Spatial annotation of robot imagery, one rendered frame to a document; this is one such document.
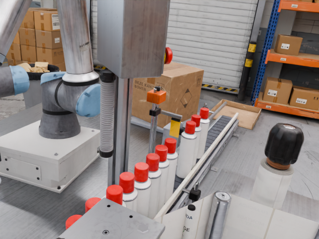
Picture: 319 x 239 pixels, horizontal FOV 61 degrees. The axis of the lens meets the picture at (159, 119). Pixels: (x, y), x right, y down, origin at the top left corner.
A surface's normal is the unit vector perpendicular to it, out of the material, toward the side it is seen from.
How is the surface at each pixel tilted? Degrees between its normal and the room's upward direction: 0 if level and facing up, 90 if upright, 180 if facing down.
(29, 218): 0
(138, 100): 90
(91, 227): 0
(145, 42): 90
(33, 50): 88
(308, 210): 0
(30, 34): 88
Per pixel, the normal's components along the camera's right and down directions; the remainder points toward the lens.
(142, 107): -0.63, 0.26
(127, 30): 0.46, 0.39
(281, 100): -0.34, 0.34
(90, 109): 0.81, 0.37
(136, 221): 0.10, -0.91
